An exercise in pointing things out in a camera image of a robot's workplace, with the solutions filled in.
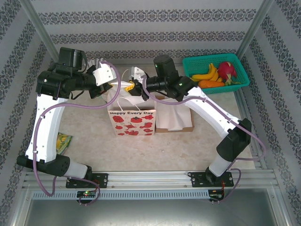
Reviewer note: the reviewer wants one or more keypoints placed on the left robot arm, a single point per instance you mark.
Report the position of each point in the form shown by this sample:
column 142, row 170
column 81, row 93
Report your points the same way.
column 47, row 127

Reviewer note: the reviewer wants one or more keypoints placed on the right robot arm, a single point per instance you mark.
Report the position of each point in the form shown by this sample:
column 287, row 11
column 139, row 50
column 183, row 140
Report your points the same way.
column 211, row 110

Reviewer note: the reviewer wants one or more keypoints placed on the orange carrot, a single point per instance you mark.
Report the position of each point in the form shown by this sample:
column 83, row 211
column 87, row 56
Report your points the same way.
column 211, row 83

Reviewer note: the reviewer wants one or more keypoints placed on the aluminium frame post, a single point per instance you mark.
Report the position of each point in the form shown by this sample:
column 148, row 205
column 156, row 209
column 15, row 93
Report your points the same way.
column 38, row 26
column 254, row 28

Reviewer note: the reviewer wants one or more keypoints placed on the yellow banana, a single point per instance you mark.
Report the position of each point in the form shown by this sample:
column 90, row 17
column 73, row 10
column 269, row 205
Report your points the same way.
column 211, row 70
column 215, row 76

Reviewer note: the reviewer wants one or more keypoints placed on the pink dragon fruit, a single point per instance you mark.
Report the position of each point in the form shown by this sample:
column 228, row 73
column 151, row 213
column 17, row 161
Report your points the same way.
column 227, row 69

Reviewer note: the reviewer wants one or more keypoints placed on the kraft cardboard napkin box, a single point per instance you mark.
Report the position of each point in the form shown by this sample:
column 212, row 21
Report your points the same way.
column 175, row 130

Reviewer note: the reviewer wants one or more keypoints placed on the small circuit board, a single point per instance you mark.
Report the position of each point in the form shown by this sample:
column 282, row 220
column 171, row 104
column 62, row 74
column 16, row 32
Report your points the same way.
column 87, row 193
column 216, row 196

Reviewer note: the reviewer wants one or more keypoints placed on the aluminium mounting rail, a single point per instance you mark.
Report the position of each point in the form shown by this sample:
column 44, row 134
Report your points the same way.
column 150, row 179

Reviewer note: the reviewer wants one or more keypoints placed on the red white paper gift bag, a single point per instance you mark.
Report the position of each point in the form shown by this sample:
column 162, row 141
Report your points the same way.
column 136, row 124

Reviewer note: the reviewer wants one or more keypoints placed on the teal plastic basket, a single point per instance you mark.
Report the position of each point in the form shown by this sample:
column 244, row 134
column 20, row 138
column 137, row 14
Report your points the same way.
column 197, row 62

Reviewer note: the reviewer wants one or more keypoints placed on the grey sheet metal panel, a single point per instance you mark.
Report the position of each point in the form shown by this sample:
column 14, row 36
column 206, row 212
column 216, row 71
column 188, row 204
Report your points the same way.
column 150, row 214

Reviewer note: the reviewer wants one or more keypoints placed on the green yellow snack packet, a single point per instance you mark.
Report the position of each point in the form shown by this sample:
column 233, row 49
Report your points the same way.
column 63, row 141

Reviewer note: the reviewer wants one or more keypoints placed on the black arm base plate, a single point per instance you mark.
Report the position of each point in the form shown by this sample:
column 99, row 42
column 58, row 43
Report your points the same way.
column 103, row 181
column 196, row 180

